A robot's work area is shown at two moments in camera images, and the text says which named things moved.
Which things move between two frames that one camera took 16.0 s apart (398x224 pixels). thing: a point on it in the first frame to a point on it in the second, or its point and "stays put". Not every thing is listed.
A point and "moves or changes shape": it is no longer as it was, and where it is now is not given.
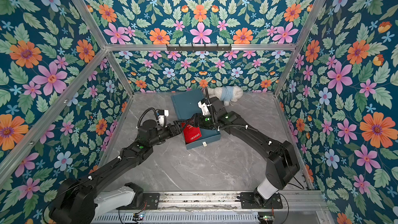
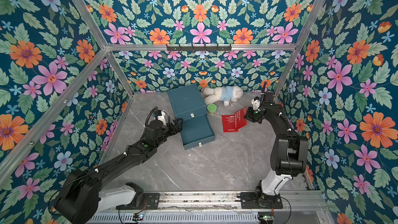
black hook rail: (198, 47) stays put
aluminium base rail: (226, 201) stays put
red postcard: (191, 133) moves or changes shape
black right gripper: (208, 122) to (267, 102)
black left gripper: (174, 128) stays put
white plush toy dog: (226, 94) stays put
